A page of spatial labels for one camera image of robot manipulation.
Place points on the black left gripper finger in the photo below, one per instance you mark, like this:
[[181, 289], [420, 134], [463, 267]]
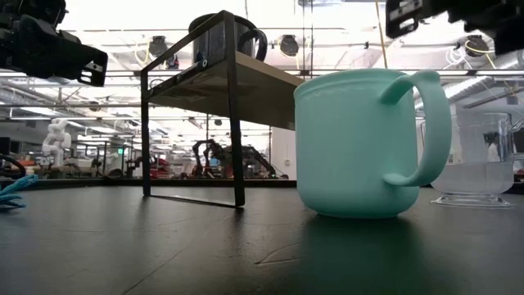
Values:
[[53, 57]]

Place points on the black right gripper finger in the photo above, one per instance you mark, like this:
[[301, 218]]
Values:
[[434, 10]]

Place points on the teal plastic mug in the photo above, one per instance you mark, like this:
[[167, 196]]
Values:
[[348, 143]]

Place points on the dark blue enamel mug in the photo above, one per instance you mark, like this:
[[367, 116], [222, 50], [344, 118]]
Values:
[[210, 39]]

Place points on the clear glass mug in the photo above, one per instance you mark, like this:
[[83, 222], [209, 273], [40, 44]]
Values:
[[471, 180]]

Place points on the black background robot arm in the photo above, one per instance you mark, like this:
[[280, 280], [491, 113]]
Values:
[[200, 145], [258, 153]]

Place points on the wooden shelf with black legs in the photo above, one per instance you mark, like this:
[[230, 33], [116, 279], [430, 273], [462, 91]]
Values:
[[254, 94]]

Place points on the round black ceiling fixture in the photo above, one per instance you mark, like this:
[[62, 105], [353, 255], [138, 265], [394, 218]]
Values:
[[477, 46], [289, 45], [159, 45]]

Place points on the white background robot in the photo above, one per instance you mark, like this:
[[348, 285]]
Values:
[[56, 141]]

